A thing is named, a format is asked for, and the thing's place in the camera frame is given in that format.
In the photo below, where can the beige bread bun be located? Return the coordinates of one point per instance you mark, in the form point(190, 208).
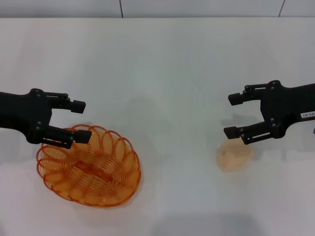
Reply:
point(233, 157)

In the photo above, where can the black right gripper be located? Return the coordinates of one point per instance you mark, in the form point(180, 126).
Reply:
point(288, 108)

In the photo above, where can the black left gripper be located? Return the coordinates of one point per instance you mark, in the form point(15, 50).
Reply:
point(27, 113)

